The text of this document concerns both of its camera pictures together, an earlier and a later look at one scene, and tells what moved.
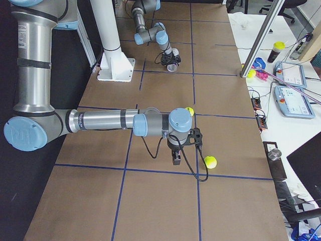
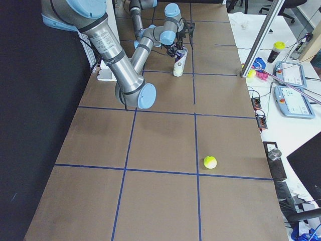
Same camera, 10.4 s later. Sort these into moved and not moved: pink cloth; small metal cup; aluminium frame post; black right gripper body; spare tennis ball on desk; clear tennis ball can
Moved: black right gripper body; clear tennis ball can
Not moved: small metal cup; aluminium frame post; spare tennis ball on desk; pink cloth
